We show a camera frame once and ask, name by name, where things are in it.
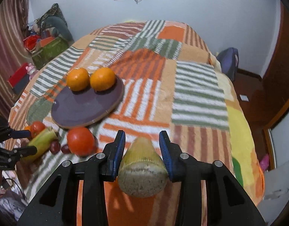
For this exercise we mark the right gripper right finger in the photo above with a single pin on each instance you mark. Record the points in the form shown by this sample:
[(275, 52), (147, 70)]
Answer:
[(227, 201)]

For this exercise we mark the fingers of the left gripper view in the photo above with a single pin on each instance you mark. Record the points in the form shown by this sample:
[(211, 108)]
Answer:
[(9, 158)]

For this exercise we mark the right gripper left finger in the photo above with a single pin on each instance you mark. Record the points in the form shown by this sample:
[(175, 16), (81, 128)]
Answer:
[(56, 202)]

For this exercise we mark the green corn cob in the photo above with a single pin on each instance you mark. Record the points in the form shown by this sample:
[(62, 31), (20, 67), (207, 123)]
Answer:
[(142, 172), (42, 143)]

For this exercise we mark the large orange with Dole sticker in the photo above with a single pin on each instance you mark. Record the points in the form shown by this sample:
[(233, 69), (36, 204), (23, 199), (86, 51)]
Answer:
[(78, 79)]

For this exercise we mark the smaller orange with sticker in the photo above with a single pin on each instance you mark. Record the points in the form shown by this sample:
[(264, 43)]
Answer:
[(102, 79)]

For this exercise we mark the small mandarin left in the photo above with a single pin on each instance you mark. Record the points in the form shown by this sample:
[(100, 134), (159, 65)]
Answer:
[(28, 128)]

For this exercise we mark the red tomato left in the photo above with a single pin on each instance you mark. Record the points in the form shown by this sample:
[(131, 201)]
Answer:
[(36, 128)]

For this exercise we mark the red tomato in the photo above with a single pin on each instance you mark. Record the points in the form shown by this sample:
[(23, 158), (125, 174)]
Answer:
[(81, 141), (36, 128)]

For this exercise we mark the dark purple grape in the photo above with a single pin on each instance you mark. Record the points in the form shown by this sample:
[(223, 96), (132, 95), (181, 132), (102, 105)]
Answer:
[(55, 147)]

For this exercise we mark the red tomato right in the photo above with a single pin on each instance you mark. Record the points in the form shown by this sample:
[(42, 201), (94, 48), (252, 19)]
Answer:
[(81, 141)]

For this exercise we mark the red box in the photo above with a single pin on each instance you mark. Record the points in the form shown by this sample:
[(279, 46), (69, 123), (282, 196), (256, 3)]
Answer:
[(20, 79)]

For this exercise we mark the purple ceramic plate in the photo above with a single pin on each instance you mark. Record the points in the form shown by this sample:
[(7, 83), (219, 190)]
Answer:
[(80, 109)]

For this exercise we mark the green patterned bag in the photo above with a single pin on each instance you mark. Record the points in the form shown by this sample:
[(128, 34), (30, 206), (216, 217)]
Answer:
[(45, 54)]

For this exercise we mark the brown wooden door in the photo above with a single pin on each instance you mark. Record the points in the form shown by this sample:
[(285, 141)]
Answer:
[(276, 79)]

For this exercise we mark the patchwork striped bedspread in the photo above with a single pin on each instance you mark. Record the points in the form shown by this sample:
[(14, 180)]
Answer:
[(173, 83)]

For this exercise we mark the striped curtain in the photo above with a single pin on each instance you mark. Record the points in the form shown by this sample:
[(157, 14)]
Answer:
[(13, 30)]

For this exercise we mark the blue backpack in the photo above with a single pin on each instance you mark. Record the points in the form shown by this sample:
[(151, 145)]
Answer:
[(229, 60)]

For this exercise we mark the grey plush pillow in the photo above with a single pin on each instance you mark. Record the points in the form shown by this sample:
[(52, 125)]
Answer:
[(54, 21)]

